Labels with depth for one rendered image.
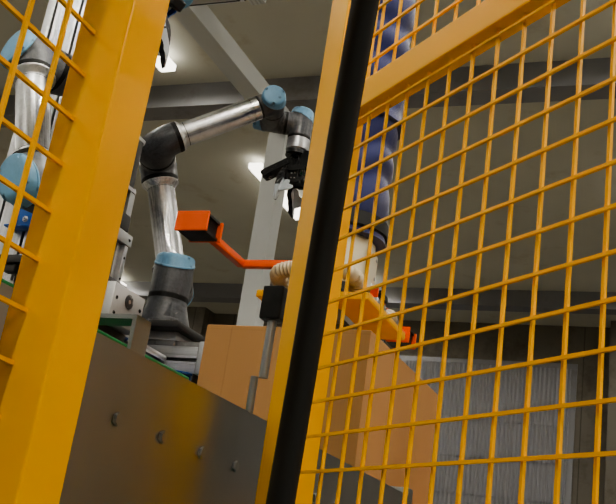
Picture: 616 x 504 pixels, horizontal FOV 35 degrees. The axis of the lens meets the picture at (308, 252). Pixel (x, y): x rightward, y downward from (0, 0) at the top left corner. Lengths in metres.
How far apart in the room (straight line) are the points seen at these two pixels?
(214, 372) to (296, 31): 4.77
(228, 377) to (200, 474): 1.07
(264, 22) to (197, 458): 5.76
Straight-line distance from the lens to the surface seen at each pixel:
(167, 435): 1.05
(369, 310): 2.35
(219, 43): 5.37
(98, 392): 0.94
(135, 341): 1.05
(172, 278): 2.78
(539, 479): 12.09
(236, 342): 2.21
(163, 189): 3.04
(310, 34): 6.79
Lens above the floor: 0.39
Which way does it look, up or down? 19 degrees up
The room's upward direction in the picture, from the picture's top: 9 degrees clockwise
